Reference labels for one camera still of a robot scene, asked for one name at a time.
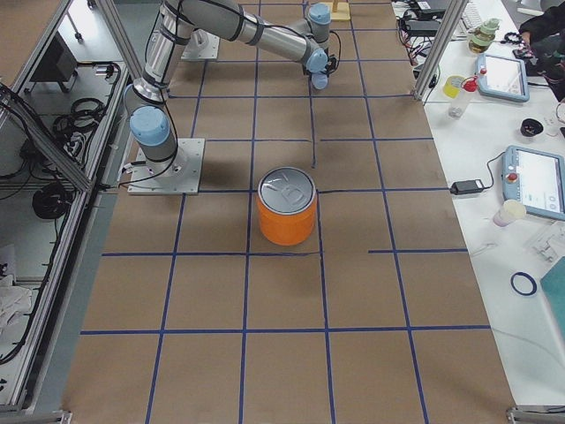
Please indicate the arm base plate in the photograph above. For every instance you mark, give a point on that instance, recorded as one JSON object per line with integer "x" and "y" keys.
{"x": 183, "y": 176}
{"x": 202, "y": 46}

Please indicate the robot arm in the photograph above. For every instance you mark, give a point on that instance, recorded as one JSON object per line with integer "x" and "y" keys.
{"x": 191, "y": 31}

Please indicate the white plastic cup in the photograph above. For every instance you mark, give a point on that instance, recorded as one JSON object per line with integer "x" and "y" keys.
{"x": 509, "y": 212}

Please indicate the aluminium frame post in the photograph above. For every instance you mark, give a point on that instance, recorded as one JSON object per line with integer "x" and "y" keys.
{"x": 447, "y": 27}

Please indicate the black power adapter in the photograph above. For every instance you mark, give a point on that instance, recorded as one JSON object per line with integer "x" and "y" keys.
{"x": 470, "y": 186}

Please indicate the teach pendant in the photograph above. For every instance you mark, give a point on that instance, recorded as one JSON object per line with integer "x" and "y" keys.
{"x": 535, "y": 179}
{"x": 502, "y": 77}

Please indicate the clear squeeze bottle red cap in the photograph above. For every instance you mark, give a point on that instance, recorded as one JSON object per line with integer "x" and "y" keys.
{"x": 467, "y": 91}

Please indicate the teach pendant near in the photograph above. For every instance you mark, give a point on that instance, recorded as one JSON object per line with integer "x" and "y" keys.
{"x": 535, "y": 179}

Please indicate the orange can with grey lid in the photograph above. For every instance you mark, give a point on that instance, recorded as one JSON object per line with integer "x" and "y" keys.
{"x": 286, "y": 201}

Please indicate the teach pendant far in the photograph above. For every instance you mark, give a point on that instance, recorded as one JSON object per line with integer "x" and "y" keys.
{"x": 502, "y": 77}

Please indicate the light blue plastic cup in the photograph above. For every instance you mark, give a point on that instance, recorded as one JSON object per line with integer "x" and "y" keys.
{"x": 319, "y": 80}

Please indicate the black bowl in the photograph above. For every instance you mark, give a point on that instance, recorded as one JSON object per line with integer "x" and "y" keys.
{"x": 531, "y": 128}

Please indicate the white crumpled cloth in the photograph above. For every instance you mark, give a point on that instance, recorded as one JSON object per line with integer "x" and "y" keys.
{"x": 15, "y": 301}

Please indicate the wooden cup tree stand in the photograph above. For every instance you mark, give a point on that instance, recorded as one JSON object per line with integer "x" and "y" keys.
{"x": 339, "y": 10}

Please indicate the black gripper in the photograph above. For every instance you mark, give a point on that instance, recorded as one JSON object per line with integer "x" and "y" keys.
{"x": 305, "y": 70}

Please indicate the yellow tape roll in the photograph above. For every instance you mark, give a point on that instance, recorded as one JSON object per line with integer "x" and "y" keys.
{"x": 452, "y": 86}

